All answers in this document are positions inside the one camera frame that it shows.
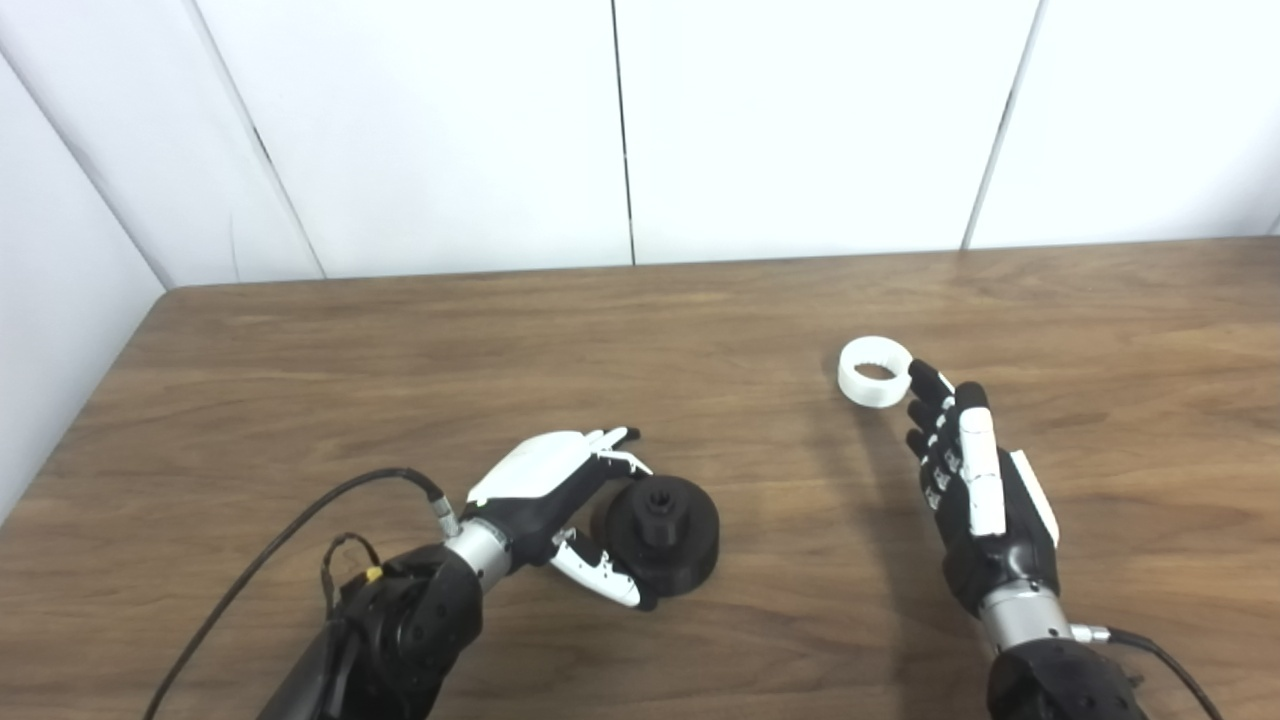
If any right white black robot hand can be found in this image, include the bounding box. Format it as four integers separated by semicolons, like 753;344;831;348
904;359;1061;618

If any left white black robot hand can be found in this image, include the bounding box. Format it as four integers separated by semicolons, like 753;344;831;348
465;427;658;611

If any white toothed plastic ring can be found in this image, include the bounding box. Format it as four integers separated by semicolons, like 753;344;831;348
837;336;913;409

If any round black plastic part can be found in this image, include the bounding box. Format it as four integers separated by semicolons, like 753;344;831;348
590;476;721;601

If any thin wire with yellow plug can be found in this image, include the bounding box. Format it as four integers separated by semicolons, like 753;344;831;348
320;533;386;621

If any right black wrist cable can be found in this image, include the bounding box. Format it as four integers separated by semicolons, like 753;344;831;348
1070;623;1226;720

